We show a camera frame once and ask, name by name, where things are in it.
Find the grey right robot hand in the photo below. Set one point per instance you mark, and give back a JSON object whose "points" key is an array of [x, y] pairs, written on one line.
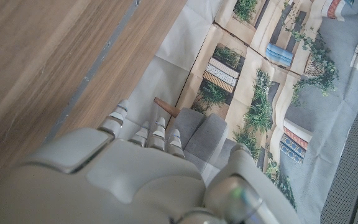
{"points": [[120, 183]]}

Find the printed room backdrop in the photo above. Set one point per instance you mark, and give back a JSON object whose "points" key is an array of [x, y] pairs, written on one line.
{"points": [[179, 62]]}

